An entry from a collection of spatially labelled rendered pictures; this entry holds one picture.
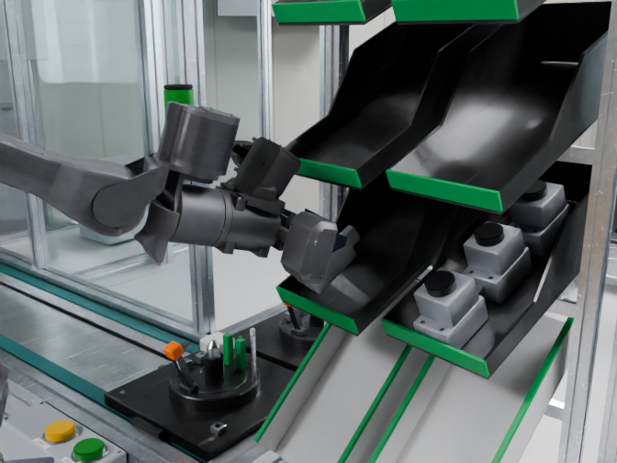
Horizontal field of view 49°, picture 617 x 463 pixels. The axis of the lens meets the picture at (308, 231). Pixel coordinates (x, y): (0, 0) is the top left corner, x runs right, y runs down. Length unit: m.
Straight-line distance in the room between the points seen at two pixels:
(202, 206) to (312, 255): 0.11
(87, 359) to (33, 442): 0.34
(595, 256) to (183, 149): 0.41
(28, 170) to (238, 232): 0.19
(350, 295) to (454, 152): 0.20
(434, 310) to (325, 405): 0.26
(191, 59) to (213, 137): 0.57
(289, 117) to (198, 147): 4.38
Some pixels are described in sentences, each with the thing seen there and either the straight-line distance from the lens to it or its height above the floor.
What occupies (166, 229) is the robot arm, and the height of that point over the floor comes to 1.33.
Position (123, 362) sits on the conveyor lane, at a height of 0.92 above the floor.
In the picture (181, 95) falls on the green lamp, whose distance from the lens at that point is 1.16.
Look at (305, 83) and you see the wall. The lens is 4.99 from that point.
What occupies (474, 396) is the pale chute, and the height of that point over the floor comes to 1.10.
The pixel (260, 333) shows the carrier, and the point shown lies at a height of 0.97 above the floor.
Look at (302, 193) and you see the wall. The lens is 5.11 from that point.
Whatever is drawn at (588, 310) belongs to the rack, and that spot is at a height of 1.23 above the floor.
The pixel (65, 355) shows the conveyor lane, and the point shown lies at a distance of 1.38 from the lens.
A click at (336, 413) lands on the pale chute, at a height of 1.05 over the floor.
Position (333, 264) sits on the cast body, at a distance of 0.75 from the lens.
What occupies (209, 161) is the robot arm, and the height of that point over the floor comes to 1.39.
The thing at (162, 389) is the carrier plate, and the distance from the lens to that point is 1.10.
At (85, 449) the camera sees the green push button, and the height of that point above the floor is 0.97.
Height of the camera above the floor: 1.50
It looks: 16 degrees down
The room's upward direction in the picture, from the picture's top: straight up
